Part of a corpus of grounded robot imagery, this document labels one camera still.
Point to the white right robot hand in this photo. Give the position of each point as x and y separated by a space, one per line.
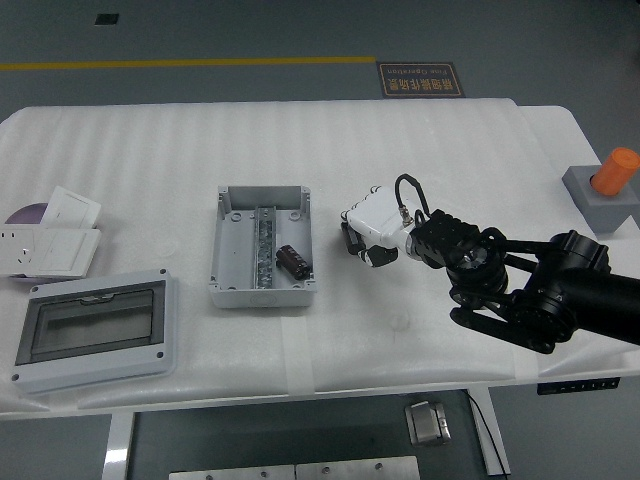
377 217

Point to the dark cylindrical battery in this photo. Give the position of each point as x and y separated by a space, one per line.
291 260
352 240

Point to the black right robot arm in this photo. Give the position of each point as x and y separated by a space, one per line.
550 280

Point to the grey open junction box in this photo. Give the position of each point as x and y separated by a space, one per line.
235 255

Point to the black floor sign orange text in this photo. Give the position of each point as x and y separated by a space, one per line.
420 80

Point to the white tape strip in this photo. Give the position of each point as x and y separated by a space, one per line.
297 355

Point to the silver metal pedal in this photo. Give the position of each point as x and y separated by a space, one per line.
425 425

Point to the grey block holder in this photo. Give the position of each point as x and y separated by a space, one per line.
600 210

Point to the white foam mat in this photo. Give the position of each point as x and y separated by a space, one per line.
150 150

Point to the white table leg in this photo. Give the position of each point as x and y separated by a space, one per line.
495 425
117 447

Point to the orange cylinder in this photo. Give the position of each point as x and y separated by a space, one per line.
612 172

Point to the grey metal plate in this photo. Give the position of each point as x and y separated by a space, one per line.
357 470
230 473

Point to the black table control panel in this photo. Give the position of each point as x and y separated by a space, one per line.
577 386

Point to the black floor plate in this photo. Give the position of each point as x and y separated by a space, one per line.
106 19

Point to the purple disc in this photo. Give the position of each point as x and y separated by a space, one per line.
27 215

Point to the metal terminal rail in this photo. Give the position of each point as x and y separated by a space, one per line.
265 250

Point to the grey enclosure cover dark window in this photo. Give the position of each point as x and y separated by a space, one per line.
95 325

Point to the white square switch plate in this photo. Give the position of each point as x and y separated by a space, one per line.
70 207

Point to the white flat switch panel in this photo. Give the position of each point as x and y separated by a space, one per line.
65 252

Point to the white wall socket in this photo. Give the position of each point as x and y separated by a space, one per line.
17 250

